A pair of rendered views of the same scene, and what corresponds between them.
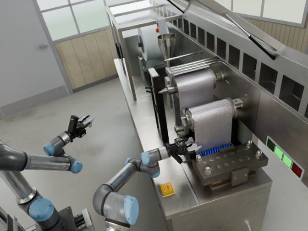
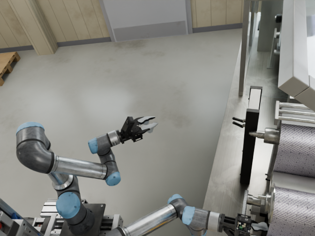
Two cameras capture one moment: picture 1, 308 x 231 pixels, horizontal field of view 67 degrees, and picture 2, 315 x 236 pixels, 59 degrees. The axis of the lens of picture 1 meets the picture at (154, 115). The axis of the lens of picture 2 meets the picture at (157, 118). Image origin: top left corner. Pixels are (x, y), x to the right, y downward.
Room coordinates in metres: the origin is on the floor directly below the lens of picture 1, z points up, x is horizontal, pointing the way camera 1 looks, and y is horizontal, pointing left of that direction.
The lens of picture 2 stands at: (0.54, -0.20, 2.25)
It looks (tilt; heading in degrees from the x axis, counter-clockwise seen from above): 45 degrees down; 37
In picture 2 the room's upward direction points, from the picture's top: 13 degrees counter-clockwise
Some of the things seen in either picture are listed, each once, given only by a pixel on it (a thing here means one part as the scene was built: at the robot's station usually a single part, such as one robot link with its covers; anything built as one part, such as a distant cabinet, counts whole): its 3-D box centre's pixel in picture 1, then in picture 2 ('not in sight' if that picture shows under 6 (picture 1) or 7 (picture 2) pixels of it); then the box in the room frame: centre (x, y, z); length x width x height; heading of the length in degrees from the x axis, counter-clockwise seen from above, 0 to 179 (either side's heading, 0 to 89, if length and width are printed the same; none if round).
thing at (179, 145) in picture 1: (176, 148); (235, 225); (1.01, -0.10, 1.12); 0.12 x 0.08 x 0.09; 99
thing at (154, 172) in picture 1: (151, 167); (195, 224); (1.00, 0.07, 1.01); 0.11 x 0.08 x 0.11; 64
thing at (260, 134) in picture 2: (162, 91); (256, 134); (1.33, -0.08, 1.34); 0.06 x 0.03 x 0.03; 99
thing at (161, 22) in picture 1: (160, 25); not in sight; (1.64, -0.15, 1.66); 0.07 x 0.07 x 0.10; 9
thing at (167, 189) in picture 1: (167, 189); not in sight; (0.90, 0.00, 0.91); 0.07 x 0.07 x 0.02; 9
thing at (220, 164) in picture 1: (229, 162); not in sight; (0.94, -0.39, 1.00); 0.40 x 0.16 x 0.06; 99
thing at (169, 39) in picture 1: (166, 40); not in sight; (1.82, -0.20, 1.50); 0.14 x 0.14 x 0.06
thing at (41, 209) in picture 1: (43, 212); (70, 206); (0.83, 0.71, 0.98); 0.13 x 0.12 x 0.14; 48
